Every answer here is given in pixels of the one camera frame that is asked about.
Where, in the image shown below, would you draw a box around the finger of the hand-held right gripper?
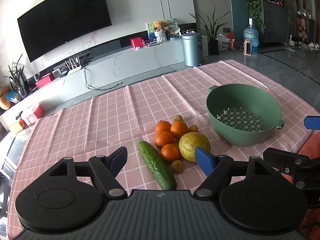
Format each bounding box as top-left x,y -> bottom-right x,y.
263,147 -> 313,178
304,116 -> 320,131

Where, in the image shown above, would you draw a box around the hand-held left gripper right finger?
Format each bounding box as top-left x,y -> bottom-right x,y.
194,146 -> 272,197

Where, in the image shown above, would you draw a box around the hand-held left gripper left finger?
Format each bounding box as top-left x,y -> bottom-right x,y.
48,146 -> 128,198

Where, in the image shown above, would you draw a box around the yellow-green pear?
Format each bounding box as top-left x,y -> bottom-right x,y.
178,132 -> 211,162

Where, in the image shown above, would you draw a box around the orange mandarin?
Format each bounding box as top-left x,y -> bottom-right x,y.
160,144 -> 181,162
170,121 -> 189,140
155,131 -> 175,148
154,121 -> 172,135

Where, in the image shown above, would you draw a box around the green cucumber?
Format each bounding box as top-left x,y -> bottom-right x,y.
138,141 -> 177,190

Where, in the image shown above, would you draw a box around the green plastic colander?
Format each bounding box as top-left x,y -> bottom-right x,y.
206,84 -> 285,147

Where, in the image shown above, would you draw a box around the orange fuzzy blanket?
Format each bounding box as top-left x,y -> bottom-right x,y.
282,137 -> 320,240

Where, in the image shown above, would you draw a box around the pink checkered tablecloth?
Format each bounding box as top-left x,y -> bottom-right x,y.
7,59 -> 320,239

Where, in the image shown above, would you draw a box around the red and white cartons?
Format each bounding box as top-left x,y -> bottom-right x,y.
19,103 -> 44,128

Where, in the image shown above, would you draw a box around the small pink space heater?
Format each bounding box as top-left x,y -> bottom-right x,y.
244,39 -> 254,55

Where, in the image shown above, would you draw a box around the white marble media console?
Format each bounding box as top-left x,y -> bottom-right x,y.
0,39 -> 186,130

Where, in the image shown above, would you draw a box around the dark grey sideboard cabinet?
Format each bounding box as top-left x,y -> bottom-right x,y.
262,0 -> 291,44

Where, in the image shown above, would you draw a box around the blue water jug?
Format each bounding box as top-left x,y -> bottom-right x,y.
243,18 -> 259,53

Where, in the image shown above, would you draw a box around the red rectangular box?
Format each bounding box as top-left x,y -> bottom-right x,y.
35,73 -> 54,88

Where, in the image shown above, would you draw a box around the grey-blue pedal trash can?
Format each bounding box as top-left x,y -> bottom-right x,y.
181,32 -> 203,67

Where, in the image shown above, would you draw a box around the white plastic bag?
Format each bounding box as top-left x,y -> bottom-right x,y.
216,34 -> 230,52

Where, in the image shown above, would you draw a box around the small red box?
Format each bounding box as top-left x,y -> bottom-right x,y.
130,37 -> 143,50

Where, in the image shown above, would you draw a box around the brown plush toy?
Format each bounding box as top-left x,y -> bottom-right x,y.
0,86 -> 11,110

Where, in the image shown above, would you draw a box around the small potted grass plant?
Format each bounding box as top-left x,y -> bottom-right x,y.
3,54 -> 27,98

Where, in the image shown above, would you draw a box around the tall potted snake plant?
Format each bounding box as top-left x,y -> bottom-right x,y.
189,7 -> 231,55

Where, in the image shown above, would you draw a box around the green picture book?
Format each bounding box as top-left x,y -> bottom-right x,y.
146,21 -> 157,41

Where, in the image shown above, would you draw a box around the hanging green vine plant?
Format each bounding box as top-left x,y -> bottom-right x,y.
212,0 -> 266,28

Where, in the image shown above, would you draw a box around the round paper fan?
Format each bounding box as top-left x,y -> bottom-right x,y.
164,18 -> 179,31

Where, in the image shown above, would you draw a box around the brown teddy bear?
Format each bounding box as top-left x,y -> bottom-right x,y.
153,20 -> 170,32

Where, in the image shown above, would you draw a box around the black flat television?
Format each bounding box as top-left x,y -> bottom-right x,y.
17,0 -> 112,63

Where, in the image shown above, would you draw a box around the black power cable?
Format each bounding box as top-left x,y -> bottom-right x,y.
84,64 -> 123,91

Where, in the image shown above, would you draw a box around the white wireless router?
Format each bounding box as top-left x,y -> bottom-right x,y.
64,56 -> 83,75

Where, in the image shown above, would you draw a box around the white wall cabinet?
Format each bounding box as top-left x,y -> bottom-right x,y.
101,0 -> 196,28

